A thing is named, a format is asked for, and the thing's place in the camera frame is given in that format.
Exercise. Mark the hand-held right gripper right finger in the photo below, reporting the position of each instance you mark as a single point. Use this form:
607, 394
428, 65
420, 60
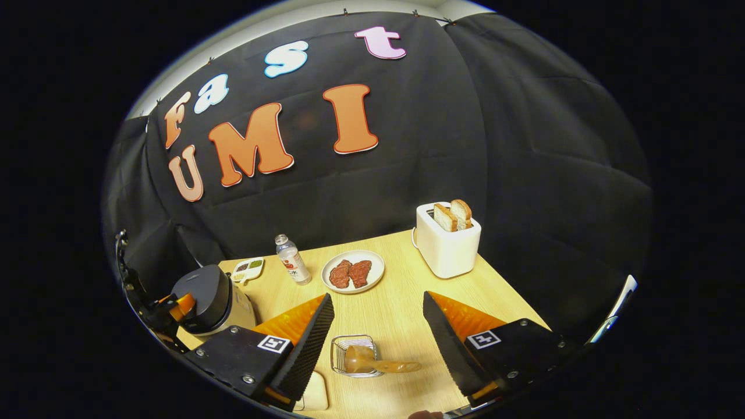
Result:
451, 349

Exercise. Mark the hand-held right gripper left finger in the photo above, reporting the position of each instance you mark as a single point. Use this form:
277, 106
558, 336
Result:
305, 355

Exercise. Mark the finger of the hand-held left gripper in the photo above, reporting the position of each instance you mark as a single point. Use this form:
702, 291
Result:
185, 304

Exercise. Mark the dark grey rice cooker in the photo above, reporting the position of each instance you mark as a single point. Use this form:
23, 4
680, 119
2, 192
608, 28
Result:
209, 297

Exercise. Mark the wooden spoon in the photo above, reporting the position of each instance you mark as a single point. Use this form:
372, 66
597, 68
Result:
396, 366

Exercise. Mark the small white sauce dish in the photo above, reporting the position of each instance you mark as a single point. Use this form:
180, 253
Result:
238, 274

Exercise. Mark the red meat piece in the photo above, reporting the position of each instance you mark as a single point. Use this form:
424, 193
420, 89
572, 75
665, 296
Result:
340, 274
360, 272

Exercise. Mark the clear plastic bottle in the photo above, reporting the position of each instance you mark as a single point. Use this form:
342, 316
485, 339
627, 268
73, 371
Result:
294, 265

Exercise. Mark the white toaster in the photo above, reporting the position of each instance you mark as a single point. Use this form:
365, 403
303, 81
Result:
448, 253

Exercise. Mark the white round plate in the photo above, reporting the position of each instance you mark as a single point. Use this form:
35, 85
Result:
375, 265

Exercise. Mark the black backdrop cloth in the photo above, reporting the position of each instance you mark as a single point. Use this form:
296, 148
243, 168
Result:
524, 174

